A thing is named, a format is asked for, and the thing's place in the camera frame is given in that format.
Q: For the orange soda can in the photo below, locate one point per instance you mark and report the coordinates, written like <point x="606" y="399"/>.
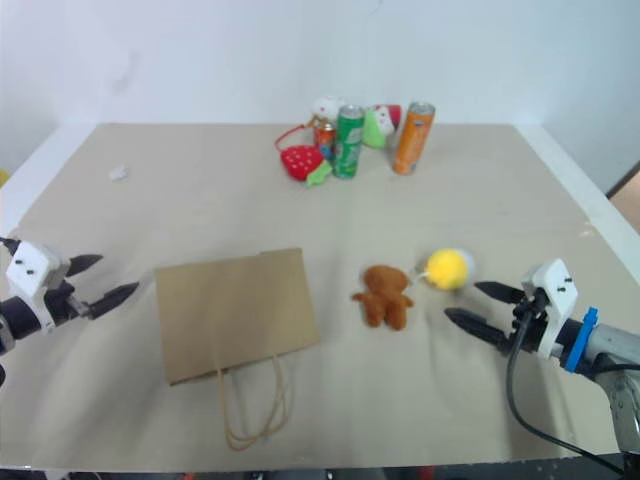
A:
<point x="413" y="140"/>

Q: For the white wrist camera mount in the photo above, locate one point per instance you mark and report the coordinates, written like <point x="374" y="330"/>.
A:
<point x="552" y="290"/>
<point x="31" y="270"/>

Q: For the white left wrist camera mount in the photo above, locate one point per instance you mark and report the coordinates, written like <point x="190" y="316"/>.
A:
<point x="31" y="270"/>

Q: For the beige table cloth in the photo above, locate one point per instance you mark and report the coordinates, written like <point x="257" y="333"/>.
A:
<point x="320" y="300"/>

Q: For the white plush toy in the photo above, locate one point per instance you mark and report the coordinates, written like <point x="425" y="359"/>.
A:
<point x="327" y="107"/>

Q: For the small red soda can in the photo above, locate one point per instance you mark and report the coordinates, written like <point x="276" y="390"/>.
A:
<point x="323" y="137"/>

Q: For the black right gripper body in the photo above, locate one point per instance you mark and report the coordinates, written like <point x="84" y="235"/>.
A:
<point x="530" y="320"/>

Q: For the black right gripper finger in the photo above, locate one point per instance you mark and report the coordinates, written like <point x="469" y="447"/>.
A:
<point x="497" y="291"/>
<point x="475" y="325"/>

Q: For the red green plush toy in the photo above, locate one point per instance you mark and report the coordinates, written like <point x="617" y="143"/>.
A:
<point x="380" y="125"/>

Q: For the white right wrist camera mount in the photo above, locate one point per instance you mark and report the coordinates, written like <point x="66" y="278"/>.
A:
<point x="552" y="290"/>

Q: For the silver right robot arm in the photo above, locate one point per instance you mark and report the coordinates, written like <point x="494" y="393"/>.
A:
<point x="612" y="370"/>

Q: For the green soda can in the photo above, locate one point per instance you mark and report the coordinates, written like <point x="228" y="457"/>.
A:
<point x="348" y="142"/>

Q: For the brown plush gingerbread toy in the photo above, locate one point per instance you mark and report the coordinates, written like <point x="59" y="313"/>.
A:
<point x="385" y="298"/>

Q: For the brown paper bag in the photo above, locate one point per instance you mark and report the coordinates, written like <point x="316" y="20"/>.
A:
<point x="235" y="320"/>

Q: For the red strawberry plush pouch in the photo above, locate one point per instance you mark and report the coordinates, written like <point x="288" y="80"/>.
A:
<point x="300" y="159"/>

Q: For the yellow plush ball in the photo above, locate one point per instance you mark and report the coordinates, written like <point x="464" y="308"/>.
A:
<point x="446" y="270"/>

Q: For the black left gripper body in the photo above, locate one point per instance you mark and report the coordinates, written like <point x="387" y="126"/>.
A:
<point x="62" y="298"/>

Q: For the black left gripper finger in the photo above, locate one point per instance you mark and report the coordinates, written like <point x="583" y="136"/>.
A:
<point x="114" y="296"/>
<point x="84" y="262"/>

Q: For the small white paper scrap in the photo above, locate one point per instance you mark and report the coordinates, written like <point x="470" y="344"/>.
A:
<point x="118" y="173"/>

